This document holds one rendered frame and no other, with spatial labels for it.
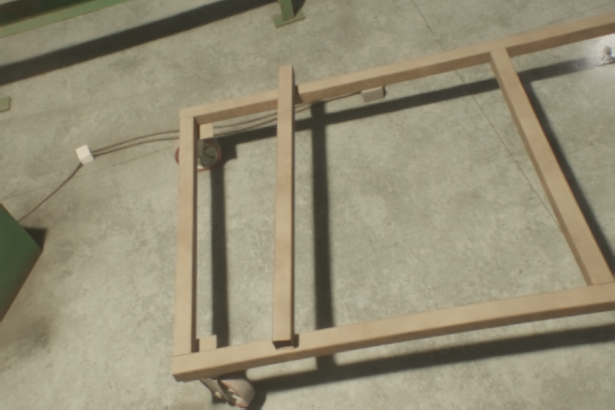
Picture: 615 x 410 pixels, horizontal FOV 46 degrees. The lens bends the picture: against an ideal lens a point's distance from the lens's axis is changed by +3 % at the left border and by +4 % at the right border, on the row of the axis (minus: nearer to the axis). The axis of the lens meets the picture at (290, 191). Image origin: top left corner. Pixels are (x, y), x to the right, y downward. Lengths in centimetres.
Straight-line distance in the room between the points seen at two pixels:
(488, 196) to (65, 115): 210
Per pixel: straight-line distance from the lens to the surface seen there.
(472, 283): 259
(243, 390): 234
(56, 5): 367
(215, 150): 303
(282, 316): 217
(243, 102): 291
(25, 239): 308
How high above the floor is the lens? 220
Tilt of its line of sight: 49 degrees down
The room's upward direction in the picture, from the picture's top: 18 degrees counter-clockwise
